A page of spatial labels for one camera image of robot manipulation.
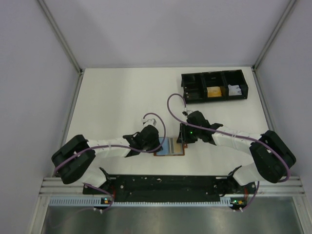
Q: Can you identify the white card in tray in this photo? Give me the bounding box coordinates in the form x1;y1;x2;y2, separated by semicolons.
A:
228;84;242;96

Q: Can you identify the black three-compartment organizer tray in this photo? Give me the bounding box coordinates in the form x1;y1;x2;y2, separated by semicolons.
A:
181;70;249;104

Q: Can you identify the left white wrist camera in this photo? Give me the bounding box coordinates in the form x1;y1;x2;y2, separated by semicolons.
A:
141;118;156;127

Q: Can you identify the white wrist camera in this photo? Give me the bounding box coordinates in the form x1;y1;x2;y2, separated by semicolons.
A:
141;118;156;127
182;110;193;116

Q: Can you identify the grey slotted cable duct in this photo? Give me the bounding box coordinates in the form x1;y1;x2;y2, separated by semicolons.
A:
49;196;234;207

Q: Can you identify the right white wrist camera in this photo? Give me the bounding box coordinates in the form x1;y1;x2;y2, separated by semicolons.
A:
182;110;193;116

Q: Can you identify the right aluminium corner post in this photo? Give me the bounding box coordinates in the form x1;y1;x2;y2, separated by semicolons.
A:
252;0;298;72

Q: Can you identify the yellow card in tray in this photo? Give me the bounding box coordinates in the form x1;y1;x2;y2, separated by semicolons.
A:
207;86;222;98

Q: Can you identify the aluminium front frame rail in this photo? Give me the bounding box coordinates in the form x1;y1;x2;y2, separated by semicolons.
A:
39;176;305;197

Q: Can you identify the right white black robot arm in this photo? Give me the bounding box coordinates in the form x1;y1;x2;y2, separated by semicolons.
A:
180;111;296;186

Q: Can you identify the aluminium corner post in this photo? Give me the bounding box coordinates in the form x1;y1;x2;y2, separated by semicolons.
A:
36;0;83;75
252;0;298;72

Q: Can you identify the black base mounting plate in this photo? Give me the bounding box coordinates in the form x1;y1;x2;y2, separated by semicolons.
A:
82;174;256;202

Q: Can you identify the brown leather card holder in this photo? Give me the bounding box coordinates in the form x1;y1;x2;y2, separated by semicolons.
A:
154;137;188;156

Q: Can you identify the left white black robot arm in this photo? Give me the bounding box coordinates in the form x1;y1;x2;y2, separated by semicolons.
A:
52;124;161;188

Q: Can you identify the left aluminium corner post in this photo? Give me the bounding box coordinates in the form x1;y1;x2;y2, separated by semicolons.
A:
36;0;83;75

